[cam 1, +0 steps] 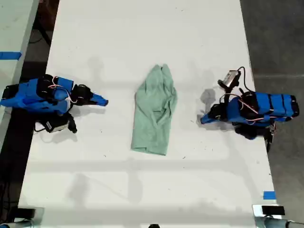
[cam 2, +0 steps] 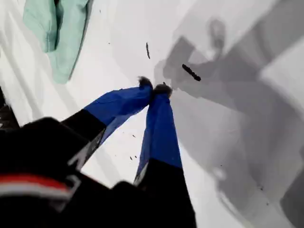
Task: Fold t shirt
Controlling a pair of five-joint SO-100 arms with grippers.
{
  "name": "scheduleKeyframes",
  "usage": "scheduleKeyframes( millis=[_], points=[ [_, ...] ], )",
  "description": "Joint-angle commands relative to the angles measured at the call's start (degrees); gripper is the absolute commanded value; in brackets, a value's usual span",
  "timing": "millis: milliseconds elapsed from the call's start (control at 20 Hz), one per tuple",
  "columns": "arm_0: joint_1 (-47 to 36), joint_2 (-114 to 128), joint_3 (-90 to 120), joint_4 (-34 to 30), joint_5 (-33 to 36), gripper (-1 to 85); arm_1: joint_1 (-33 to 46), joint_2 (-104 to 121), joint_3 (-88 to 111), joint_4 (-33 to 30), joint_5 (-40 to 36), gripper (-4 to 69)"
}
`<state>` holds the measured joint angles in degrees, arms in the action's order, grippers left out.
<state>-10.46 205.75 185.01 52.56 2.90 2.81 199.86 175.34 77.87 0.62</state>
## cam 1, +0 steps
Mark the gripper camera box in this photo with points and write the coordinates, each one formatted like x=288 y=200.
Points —
x=230 y=78
x=55 y=125

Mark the white side table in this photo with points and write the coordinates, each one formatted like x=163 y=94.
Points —
x=12 y=35

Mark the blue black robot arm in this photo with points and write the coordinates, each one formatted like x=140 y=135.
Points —
x=35 y=99
x=268 y=107

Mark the gripper camera stalk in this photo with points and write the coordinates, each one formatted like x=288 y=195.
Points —
x=228 y=89
x=72 y=123

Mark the short blue tape strip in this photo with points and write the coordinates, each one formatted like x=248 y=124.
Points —
x=269 y=195

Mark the silver metal clamp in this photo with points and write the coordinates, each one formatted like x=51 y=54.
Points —
x=28 y=222
x=259 y=218

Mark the pale green T-shirt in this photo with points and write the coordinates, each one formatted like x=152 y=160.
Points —
x=154 y=114

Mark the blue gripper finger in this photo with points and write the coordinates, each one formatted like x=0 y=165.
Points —
x=207 y=116
x=101 y=99
x=209 y=120
x=93 y=103

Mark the small black box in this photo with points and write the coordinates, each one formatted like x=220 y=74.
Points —
x=273 y=210
x=26 y=212

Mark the long blue tape strip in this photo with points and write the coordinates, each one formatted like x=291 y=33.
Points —
x=10 y=55

